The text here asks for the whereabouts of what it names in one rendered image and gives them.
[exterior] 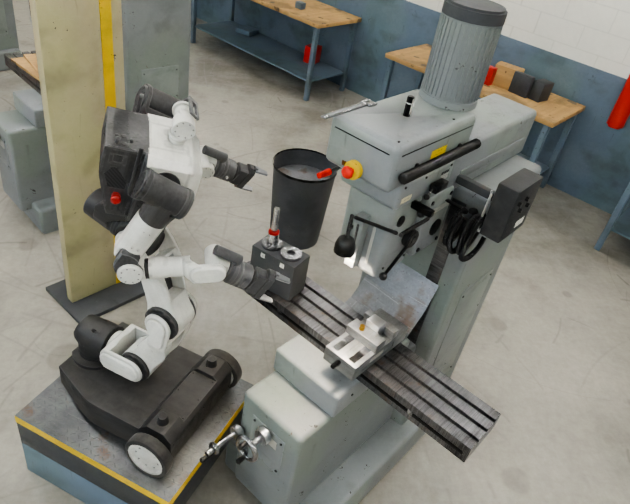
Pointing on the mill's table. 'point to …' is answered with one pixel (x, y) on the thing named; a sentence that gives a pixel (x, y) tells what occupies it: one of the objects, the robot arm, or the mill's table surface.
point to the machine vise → (349, 349)
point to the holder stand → (280, 254)
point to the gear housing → (402, 188)
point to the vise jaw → (366, 336)
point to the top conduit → (438, 161)
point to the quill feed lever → (402, 250)
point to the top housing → (395, 137)
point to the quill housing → (376, 249)
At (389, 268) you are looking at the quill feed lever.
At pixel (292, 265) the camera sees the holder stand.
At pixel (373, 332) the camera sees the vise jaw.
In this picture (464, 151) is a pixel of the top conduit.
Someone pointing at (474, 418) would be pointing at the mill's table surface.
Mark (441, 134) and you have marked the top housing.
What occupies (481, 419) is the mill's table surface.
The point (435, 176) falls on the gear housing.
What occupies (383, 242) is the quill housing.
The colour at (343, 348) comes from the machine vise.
